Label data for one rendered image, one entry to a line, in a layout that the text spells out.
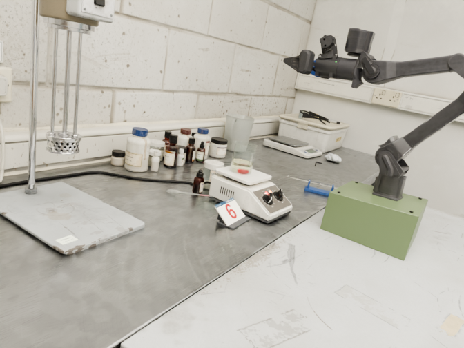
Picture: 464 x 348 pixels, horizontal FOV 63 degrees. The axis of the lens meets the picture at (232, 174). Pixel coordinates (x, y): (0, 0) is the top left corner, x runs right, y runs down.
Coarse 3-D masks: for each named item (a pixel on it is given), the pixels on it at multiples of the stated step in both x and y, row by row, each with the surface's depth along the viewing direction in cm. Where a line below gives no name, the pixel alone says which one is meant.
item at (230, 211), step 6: (228, 204) 95; (234, 204) 97; (222, 210) 92; (228, 210) 94; (234, 210) 95; (240, 210) 98; (222, 216) 90; (228, 216) 92; (234, 216) 94; (228, 222) 91
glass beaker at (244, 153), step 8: (240, 144) 106; (248, 144) 106; (240, 152) 101; (248, 152) 101; (232, 160) 104; (240, 160) 102; (248, 160) 102; (232, 168) 104; (240, 168) 102; (248, 168) 103
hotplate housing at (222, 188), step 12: (216, 180) 103; (228, 180) 102; (216, 192) 104; (228, 192) 101; (240, 192) 99; (252, 192) 97; (240, 204) 99; (252, 204) 97; (252, 216) 98; (264, 216) 95; (276, 216) 98
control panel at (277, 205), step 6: (270, 186) 105; (276, 186) 107; (258, 192) 99; (264, 192) 101; (258, 198) 97; (264, 204) 97; (276, 204) 100; (282, 204) 102; (288, 204) 103; (270, 210) 96; (276, 210) 98
